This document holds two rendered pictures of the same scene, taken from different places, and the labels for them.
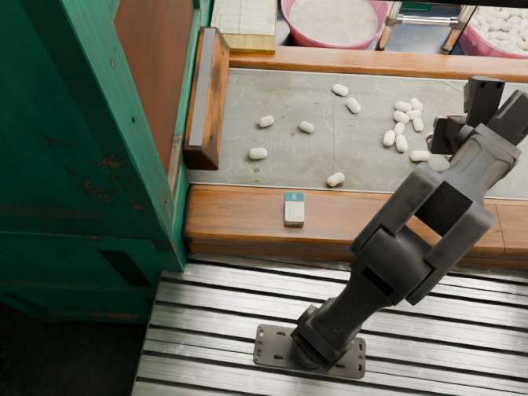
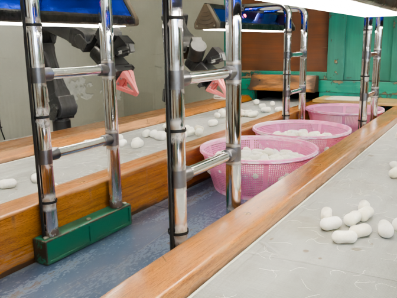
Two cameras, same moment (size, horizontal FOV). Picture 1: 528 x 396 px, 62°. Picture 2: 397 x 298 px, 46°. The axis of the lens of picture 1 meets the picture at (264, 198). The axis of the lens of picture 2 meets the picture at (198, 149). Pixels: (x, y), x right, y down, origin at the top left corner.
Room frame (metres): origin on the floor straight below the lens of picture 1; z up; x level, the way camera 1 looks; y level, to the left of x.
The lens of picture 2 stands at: (1.38, -1.81, 1.00)
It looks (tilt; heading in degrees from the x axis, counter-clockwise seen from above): 13 degrees down; 124
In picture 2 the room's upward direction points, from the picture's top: 1 degrees counter-clockwise
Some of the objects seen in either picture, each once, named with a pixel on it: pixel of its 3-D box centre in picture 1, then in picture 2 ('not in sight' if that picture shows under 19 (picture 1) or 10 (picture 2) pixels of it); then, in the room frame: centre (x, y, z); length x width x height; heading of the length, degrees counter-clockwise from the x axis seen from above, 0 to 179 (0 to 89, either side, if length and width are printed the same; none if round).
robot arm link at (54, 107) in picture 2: not in sight; (62, 111); (0.08, -0.70, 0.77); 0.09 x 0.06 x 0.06; 86
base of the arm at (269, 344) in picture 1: (312, 348); not in sight; (0.11, -0.10, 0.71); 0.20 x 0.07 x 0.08; 86
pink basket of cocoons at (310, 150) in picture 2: not in sight; (257, 167); (0.91, -0.86, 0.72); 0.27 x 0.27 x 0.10
